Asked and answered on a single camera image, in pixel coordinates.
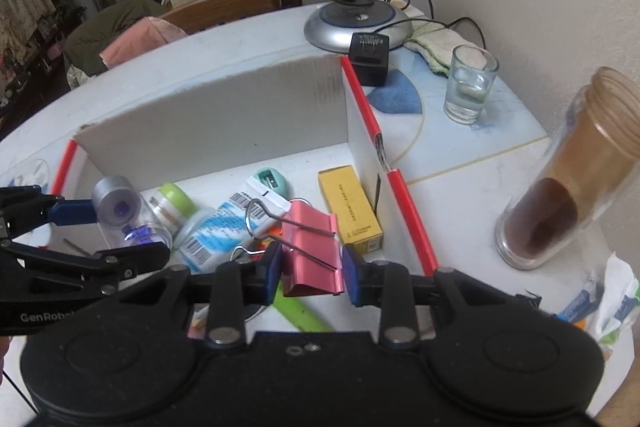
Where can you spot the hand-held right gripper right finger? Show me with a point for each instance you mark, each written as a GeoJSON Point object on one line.
{"type": "Point", "coordinates": [352, 279]}

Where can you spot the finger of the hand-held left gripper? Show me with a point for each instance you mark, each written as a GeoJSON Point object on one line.
{"type": "Point", "coordinates": [72, 212]}
{"type": "Point", "coordinates": [130, 257]}

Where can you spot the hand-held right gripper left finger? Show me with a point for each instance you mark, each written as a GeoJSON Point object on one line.
{"type": "Point", "coordinates": [271, 274]}

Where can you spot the clear jar with silver lid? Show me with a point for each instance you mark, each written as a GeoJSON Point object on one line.
{"type": "Point", "coordinates": [117, 202]}

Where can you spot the pink binder clip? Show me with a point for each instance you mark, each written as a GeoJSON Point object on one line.
{"type": "Point", "coordinates": [312, 252]}

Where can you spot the white blue toothpaste tube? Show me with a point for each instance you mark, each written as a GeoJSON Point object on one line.
{"type": "Point", "coordinates": [220, 232]}

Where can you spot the small yellow box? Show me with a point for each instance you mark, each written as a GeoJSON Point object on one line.
{"type": "Point", "coordinates": [347, 207]}

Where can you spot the jar with green lid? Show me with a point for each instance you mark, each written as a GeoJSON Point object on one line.
{"type": "Point", "coordinates": [175, 199]}

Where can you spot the green pen with teal sharpener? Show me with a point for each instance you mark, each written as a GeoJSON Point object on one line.
{"type": "Point", "coordinates": [271, 181]}

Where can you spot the red cardboard box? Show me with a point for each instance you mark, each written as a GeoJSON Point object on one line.
{"type": "Point", "coordinates": [210, 117]}

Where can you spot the low wooden cabinet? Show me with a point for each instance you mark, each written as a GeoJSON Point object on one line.
{"type": "Point", "coordinates": [30, 57]}

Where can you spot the black fingerless glove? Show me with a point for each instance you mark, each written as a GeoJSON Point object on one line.
{"type": "Point", "coordinates": [530, 299]}

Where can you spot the pink cloth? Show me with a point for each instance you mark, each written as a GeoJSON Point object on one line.
{"type": "Point", "coordinates": [137, 39]}

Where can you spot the glass bottle with brown liquid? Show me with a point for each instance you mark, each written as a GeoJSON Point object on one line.
{"type": "Point", "coordinates": [545, 217]}

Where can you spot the floral hanging garment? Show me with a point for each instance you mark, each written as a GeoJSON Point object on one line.
{"type": "Point", "coordinates": [22, 2]}

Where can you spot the small clear drinking glass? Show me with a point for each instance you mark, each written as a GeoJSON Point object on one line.
{"type": "Point", "coordinates": [470, 97]}

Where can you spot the black power adapter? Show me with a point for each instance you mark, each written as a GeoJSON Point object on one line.
{"type": "Point", "coordinates": [370, 62]}

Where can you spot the white cloth with green trim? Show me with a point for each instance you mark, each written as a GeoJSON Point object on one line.
{"type": "Point", "coordinates": [435, 44]}

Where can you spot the wooden chair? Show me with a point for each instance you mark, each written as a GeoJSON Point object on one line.
{"type": "Point", "coordinates": [225, 9]}

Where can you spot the crumpled paper wrapper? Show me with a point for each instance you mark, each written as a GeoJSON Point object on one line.
{"type": "Point", "coordinates": [617, 292]}

